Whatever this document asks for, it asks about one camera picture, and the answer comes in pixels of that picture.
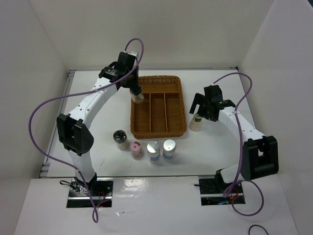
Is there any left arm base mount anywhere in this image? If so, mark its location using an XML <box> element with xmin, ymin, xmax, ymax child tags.
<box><xmin>60</xmin><ymin>178</ymin><xmax>114</xmax><ymax>209</ymax></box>

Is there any brown wicker cutlery tray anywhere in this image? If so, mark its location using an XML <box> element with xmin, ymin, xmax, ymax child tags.
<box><xmin>130</xmin><ymin>75</ymin><xmax>187</xmax><ymax>140</ymax></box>

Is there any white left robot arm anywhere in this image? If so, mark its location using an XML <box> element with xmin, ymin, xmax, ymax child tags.
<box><xmin>57</xmin><ymin>51</ymin><xmax>139</xmax><ymax>196</ymax></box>

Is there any black-capped brown spice bottle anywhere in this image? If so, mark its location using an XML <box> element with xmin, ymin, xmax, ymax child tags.
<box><xmin>130</xmin><ymin>85</ymin><xmax>144</xmax><ymax>104</ymax></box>

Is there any aluminium table edge rail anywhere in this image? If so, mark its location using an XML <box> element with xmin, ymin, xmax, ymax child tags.
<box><xmin>39</xmin><ymin>70</ymin><xmax>76</xmax><ymax>178</ymax></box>

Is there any black cable on floor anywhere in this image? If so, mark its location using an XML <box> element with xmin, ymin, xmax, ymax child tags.
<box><xmin>248</xmin><ymin>224</ymin><xmax>269</xmax><ymax>235</ymax></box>

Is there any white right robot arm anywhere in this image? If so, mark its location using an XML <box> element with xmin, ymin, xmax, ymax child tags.
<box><xmin>189</xmin><ymin>85</ymin><xmax>279</xmax><ymax>192</ymax></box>

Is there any green-capped white spice bottle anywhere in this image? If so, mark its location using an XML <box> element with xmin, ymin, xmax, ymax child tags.
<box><xmin>189</xmin><ymin>114</ymin><xmax>202</xmax><ymax>132</ymax></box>

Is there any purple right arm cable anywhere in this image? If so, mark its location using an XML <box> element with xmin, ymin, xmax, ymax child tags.
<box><xmin>211</xmin><ymin>72</ymin><xmax>265</xmax><ymax>216</ymax></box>

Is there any black-capped white spice bottle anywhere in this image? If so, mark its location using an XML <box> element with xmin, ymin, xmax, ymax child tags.
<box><xmin>113</xmin><ymin>130</ymin><xmax>129</xmax><ymax>150</ymax></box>

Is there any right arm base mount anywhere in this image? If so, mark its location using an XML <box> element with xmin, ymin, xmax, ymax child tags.
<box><xmin>194</xmin><ymin>177</ymin><xmax>246</xmax><ymax>206</ymax></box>

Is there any pink-capped spice bottle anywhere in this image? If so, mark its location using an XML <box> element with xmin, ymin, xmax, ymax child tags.
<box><xmin>131</xmin><ymin>141</ymin><xmax>144</xmax><ymax>160</ymax></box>

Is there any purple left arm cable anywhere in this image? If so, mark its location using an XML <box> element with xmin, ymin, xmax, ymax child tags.
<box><xmin>28</xmin><ymin>38</ymin><xmax>145</xmax><ymax>223</ymax></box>

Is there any silver-capped blue shaker right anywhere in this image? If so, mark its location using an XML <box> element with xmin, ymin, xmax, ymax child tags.
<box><xmin>162</xmin><ymin>139</ymin><xmax>177</xmax><ymax>161</ymax></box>

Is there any silver-capped blue label shaker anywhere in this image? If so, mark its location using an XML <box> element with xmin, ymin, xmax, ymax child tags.
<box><xmin>147</xmin><ymin>141</ymin><xmax>160</xmax><ymax>164</ymax></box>

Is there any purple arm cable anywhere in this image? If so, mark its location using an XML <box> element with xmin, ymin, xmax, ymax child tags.
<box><xmin>28</xmin><ymin>38</ymin><xmax>145</xmax><ymax>223</ymax></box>
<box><xmin>211</xmin><ymin>72</ymin><xmax>265</xmax><ymax>216</ymax></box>

